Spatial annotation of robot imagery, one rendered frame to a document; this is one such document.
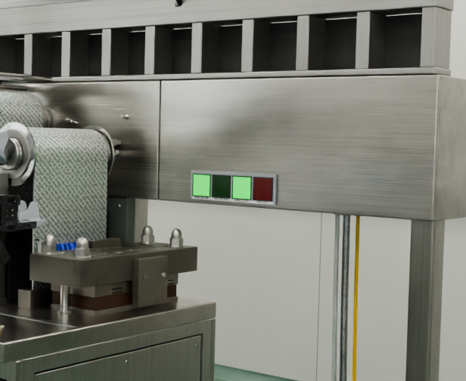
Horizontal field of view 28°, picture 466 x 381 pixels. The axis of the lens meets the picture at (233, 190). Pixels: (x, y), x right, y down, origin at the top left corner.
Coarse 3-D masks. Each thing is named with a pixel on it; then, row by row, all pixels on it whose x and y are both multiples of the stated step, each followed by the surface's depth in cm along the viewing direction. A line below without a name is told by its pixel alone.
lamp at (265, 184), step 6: (258, 180) 218; (264, 180) 217; (270, 180) 216; (258, 186) 218; (264, 186) 217; (270, 186) 216; (258, 192) 218; (264, 192) 217; (270, 192) 216; (258, 198) 218; (264, 198) 217; (270, 198) 216
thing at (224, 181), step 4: (216, 176) 225; (220, 176) 225; (224, 176) 224; (228, 176) 223; (216, 180) 225; (220, 180) 225; (224, 180) 224; (228, 180) 223; (216, 184) 225; (220, 184) 225; (224, 184) 224; (228, 184) 223; (216, 188) 225; (220, 188) 225; (224, 188) 224; (228, 188) 223; (216, 192) 225; (220, 192) 225; (224, 192) 224; (228, 192) 223; (216, 196) 225; (220, 196) 225; (224, 196) 224; (228, 196) 223
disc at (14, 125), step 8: (8, 128) 220; (16, 128) 219; (24, 128) 217; (32, 136) 216; (32, 144) 216; (32, 152) 216; (32, 160) 216; (32, 168) 216; (24, 176) 218; (16, 184) 219
